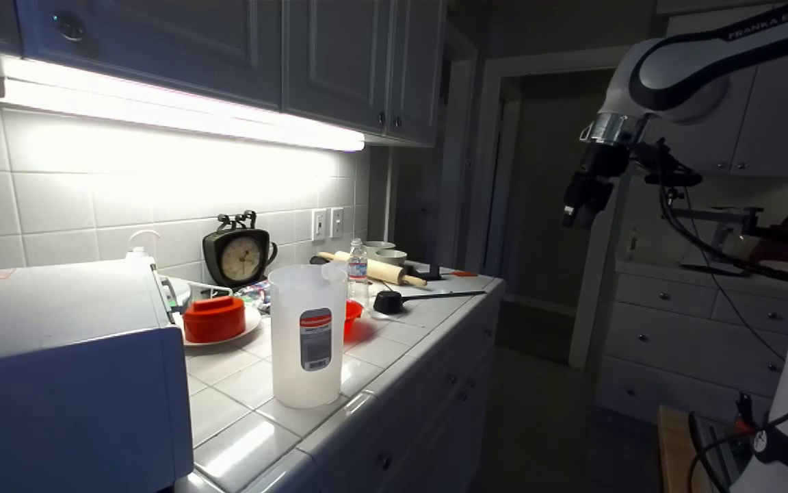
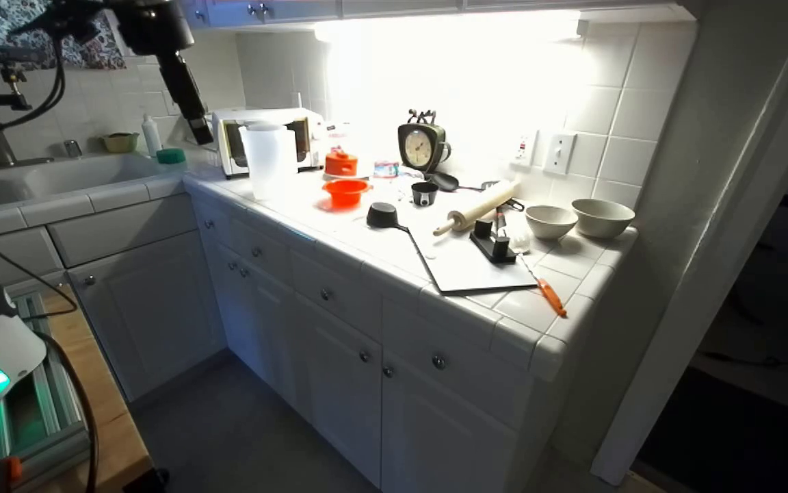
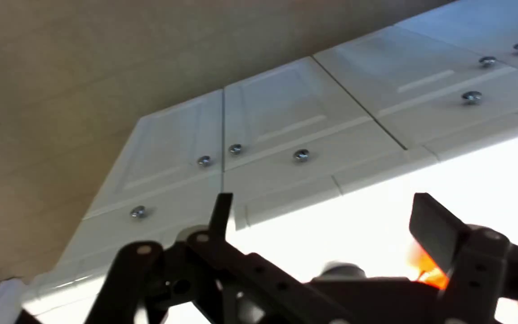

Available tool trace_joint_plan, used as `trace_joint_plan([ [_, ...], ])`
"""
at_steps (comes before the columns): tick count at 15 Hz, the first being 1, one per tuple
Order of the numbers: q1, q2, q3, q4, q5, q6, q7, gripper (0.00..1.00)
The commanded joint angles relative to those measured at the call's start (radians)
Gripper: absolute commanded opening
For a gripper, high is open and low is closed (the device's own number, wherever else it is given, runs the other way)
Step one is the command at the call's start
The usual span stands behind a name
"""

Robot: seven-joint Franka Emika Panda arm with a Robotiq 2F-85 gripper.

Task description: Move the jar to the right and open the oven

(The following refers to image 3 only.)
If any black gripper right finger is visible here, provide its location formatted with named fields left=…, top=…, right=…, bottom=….
left=409, top=191, right=518, bottom=324

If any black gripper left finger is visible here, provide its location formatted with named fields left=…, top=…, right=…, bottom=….
left=85, top=191, right=357, bottom=324

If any white base cabinet with knobs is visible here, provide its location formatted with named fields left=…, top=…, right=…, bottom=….
left=0, top=0, right=518, bottom=324

